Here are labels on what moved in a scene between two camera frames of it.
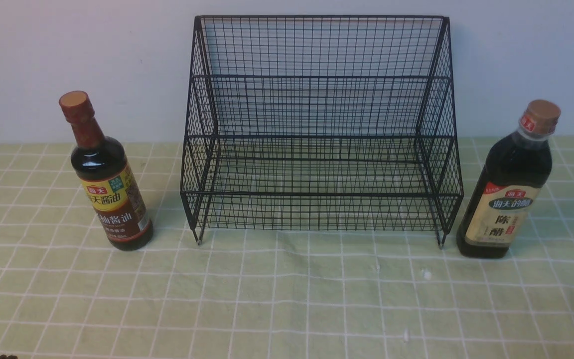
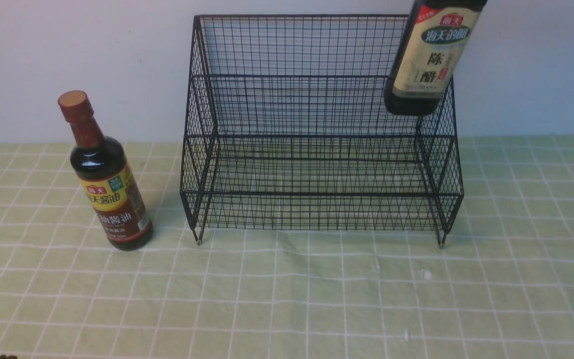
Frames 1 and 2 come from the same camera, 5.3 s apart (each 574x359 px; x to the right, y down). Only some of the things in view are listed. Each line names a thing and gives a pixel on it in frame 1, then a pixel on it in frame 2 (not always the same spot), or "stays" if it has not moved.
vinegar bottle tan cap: (517, 169) → (431, 45)
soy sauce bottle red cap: (102, 165) stays
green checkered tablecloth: (43, 283) stays
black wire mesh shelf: (322, 123) stays
